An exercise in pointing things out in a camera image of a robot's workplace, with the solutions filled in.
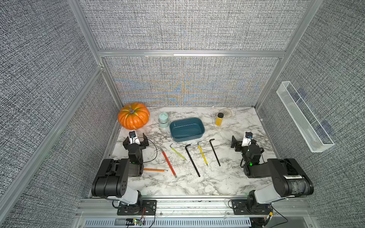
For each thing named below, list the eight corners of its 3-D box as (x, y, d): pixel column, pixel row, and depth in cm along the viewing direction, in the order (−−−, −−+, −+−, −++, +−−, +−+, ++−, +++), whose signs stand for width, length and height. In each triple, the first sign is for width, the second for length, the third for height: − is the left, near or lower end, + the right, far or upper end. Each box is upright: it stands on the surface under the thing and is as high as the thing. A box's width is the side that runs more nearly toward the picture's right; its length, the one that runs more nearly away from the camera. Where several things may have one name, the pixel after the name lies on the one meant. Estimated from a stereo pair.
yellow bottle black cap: (215, 126, 110) (218, 117, 103) (214, 120, 114) (217, 112, 106) (221, 126, 110) (224, 117, 103) (220, 120, 114) (223, 112, 106)
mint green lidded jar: (159, 128, 109) (157, 119, 100) (160, 121, 113) (158, 112, 104) (168, 128, 109) (167, 119, 100) (169, 121, 113) (168, 112, 104)
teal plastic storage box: (172, 143, 101) (172, 140, 97) (168, 125, 111) (168, 121, 107) (206, 136, 104) (207, 133, 101) (199, 119, 115) (200, 115, 111)
